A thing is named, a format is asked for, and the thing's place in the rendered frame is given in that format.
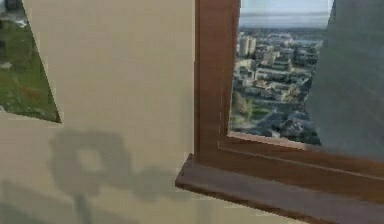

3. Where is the brown wooden framed window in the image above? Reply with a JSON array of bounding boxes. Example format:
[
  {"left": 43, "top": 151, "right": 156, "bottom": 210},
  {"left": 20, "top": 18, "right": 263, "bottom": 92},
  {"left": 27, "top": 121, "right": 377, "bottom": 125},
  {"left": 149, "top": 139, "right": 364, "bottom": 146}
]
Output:
[{"left": 175, "top": 0, "right": 384, "bottom": 224}]

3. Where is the grey sheer curtain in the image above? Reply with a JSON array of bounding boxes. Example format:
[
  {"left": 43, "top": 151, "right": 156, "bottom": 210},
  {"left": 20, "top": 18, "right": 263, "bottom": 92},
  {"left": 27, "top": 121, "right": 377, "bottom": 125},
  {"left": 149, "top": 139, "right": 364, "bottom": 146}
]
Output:
[{"left": 304, "top": 0, "right": 384, "bottom": 162}]

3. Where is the frameless window opening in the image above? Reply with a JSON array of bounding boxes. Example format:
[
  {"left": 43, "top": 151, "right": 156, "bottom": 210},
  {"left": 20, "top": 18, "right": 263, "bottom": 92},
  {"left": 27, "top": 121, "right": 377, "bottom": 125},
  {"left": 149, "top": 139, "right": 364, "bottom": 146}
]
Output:
[{"left": 0, "top": 0, "right": 62, "bottom": 124}]

